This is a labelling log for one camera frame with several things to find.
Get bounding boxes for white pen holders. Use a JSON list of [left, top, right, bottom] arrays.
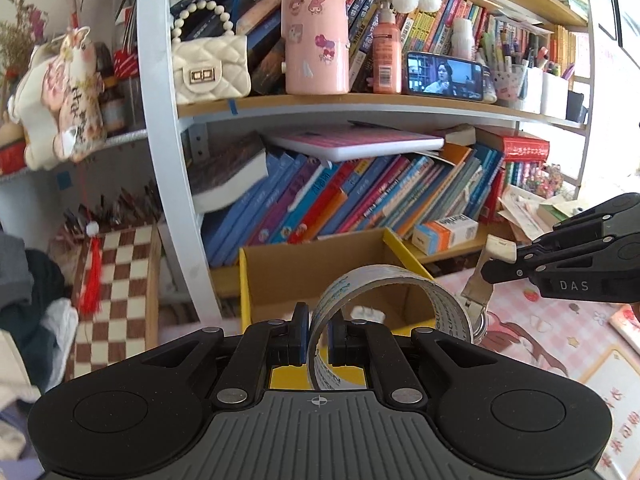
[[492, 30, 571, 119]]

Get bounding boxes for white bookshelf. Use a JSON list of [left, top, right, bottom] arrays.
[[0, 0, 601, 356]]

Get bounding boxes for clear printed tape roll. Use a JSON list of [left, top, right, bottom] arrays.
[[307, 266, 474, 392]]

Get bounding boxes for pink picture book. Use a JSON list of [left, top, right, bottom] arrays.
[[607, 304, 640, 342]]

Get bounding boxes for red tassel ornament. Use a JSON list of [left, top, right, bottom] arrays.
[[77, 221, 104, 317]]

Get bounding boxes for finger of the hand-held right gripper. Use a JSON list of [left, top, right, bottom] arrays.
[[552, 192, 640, 236], [481, 234, 640, 285]]

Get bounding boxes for yellow cardboard box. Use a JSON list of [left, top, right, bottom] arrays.
[[239, 227, 437, 392]]

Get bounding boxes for white plush ornament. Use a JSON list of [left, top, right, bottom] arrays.
[[9, 27, 107, 171]]

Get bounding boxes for row of yellow books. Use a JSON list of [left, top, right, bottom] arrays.
[[551, 25, 587, 92]]

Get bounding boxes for stack of papers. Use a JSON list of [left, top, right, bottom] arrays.
[[497, 184, 583, 247]]

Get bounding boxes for pink cylindrical container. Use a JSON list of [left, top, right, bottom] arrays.
[[281, 0, 351, 96]]

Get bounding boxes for row of slim books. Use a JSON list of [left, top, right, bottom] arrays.
[[345, 0, 501, 82]]

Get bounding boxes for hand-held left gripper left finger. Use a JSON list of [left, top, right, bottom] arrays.
[[131, 302, 311, 407]]

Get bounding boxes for thick paperback book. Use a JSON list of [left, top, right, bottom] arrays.
[[187, 131, 271, 214]]

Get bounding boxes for orange and white box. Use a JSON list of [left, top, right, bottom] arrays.
[[412, 214, 480, 255]]

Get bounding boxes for row of colourful books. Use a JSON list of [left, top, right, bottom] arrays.
[[200, 141, 507, 267]]

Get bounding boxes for cream quilted handbag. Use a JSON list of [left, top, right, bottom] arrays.
[[170, 0, 251, 106]]

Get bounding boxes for white small bottle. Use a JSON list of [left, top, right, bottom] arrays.
[[451, 17, 475, 61]]

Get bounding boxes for smartphone with lit screen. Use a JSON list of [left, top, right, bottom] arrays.
[[402, 51, 485, 103]]

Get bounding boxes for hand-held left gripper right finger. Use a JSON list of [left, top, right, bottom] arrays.
[[330, 308, 506, 407]]

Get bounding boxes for red thick book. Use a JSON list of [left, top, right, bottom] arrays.
[[477, 127, 551, 177]]

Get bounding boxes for peach pump bottle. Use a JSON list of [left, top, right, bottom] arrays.
[[372, 0, 404, 95]]

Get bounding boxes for wooden chessboard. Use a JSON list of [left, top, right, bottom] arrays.
[[62, 222, 164, 382]]

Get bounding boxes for bundle of dark pens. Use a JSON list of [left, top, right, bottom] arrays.
[[61, 184, 162, 235]]

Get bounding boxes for pink checkered desktop cloth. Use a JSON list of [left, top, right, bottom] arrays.
[[434, 265, 640, 472]]

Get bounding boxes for pink flat notebook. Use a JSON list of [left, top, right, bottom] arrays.
[[265, 121, 446, 164]]

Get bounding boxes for pile of clothes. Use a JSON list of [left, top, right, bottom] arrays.
[[0, 232, 80, 461]]

